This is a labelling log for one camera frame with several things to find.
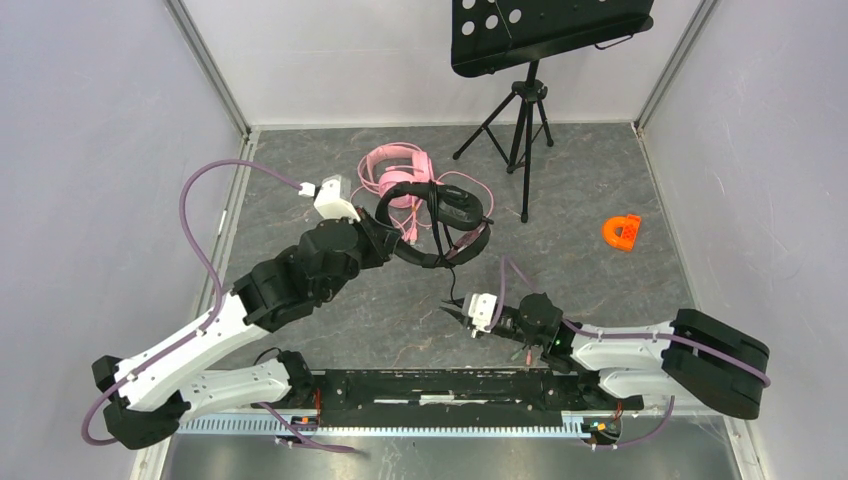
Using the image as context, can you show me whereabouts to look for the black music stand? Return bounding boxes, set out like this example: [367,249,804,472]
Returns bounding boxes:
[450,0,654,222]

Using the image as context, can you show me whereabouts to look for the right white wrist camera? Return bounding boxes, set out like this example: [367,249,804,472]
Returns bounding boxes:
[460,293,498,338]

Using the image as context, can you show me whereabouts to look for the orange plastic block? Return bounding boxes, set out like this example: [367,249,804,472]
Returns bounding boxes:
[601,214,641,252]

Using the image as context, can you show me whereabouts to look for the black headphones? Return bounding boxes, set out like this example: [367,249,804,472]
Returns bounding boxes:
[374,181,493,269]

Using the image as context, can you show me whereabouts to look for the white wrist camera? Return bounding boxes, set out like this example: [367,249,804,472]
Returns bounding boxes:
[298,175,361,222]
[460,293,498,338]

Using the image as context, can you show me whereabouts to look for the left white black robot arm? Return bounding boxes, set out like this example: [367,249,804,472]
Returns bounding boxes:
[92,211,400,450]

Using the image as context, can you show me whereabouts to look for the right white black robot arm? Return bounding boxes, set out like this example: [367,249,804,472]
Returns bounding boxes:
[441,293,771,420]

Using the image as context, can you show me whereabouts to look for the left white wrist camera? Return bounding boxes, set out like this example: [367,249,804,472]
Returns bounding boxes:
[298,175,361,222]

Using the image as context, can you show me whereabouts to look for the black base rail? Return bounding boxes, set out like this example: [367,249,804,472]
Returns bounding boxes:
[273,368,645,428]

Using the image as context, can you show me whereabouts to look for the pink headphones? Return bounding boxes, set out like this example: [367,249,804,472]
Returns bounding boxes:
[357,142,435,196]

